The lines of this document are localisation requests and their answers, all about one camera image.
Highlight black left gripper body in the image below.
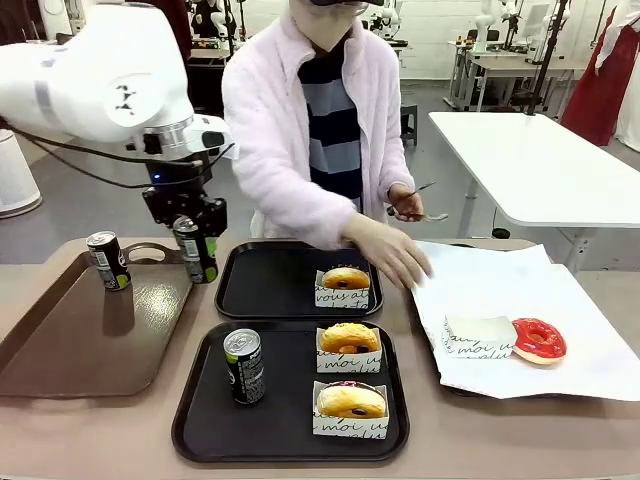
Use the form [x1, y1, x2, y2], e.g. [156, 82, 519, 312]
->
[141, 158, 229, 235]

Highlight black drink can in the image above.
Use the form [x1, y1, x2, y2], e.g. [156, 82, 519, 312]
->
[222, 329, 267, 406]
[86, 230, 133, 293]
[172, 216, 220, 285]

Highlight yellow glazed donut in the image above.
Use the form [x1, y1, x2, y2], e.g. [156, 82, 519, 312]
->
[321, 266, 370, 292]
[319, 322, 382, 356]

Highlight plain glazed donut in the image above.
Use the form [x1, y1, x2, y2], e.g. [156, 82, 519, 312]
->
[316, 381, 387, 419]

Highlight metal tongs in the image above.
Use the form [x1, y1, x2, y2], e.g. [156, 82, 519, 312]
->
[386, 180, 450, 223]

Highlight person's left forearm pink sleeve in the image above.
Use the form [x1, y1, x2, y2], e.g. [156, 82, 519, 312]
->
[378, 134, 417, 192]

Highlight person's right forearm pink sleeve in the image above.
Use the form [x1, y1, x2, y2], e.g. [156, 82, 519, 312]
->
[247, 162, 362, 247]

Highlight person's right hand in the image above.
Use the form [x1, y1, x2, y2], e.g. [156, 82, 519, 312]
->
[343, 213, 435, 292]

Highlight person's left hand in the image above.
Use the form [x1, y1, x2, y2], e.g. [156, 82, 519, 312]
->
[387, 182, 426, 222]

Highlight black plastic tray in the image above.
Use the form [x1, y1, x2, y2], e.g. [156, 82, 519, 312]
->
[214, 240, 385, 322]
[171, 320, 411, 464]

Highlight person in pink fleece jacket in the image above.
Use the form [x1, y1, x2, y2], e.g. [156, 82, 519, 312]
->
[221, 0, 417, 249]

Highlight white cylindrical air purifier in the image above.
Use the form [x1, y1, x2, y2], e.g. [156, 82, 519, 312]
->
[0, 128, 44, 220]

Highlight background person in dark clothes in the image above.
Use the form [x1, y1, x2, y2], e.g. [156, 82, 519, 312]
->
[167, 0, 195, 62]

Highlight black stool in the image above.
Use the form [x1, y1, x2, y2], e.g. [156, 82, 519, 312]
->
[399, 101, 420, 147]

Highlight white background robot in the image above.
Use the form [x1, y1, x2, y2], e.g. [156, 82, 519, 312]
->
[368, 2, 404, 39]
[473, 0, 502, 54]

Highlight empty white paper donut box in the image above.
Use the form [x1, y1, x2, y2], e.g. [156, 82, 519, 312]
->
[441, 314, 518, 361]

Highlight white paper sheet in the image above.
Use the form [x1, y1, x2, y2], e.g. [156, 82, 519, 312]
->
[409, 239, 640, 403]

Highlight white table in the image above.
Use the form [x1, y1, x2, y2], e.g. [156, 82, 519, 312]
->
[428, 110, 640, 274]

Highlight red glazed donut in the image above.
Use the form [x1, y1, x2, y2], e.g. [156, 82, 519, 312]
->
[510, 316, 568, 367]

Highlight background work table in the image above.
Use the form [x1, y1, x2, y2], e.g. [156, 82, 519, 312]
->
[464, 52, 601, 114]

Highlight black stand pole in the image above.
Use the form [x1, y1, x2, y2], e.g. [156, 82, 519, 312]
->
[522, 0, 572, 120]

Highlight red dress on mannequin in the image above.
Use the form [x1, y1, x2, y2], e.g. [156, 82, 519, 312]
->
[559, 0, 640, 147]

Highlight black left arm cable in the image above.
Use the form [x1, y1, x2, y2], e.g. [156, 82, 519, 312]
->
[0, 115, 154, 190]

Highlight brown plastic tray with handles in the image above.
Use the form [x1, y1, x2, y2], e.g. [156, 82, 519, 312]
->
[0, 241, 197, 400]

